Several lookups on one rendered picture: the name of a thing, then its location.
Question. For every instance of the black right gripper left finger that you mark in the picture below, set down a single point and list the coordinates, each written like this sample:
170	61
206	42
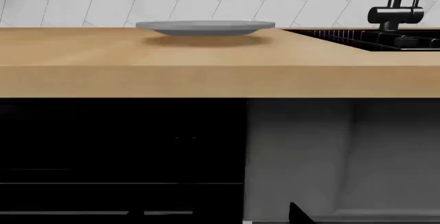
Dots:
136	219

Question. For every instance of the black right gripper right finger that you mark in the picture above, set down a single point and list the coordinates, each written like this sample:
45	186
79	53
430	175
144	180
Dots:
297	216

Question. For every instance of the black cabinet front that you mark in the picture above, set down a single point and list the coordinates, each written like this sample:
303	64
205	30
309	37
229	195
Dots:
120	157

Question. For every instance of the grey cabinet panel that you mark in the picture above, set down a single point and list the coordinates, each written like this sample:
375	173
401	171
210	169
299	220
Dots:
343	157

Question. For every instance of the black kitchen sink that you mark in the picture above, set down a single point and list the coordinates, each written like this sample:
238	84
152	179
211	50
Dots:
381	39

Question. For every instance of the grey round plate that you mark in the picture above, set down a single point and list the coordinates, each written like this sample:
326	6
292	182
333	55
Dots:
205	27

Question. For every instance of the black kitchen faucet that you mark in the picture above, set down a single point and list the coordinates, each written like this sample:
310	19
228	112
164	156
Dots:
396	12

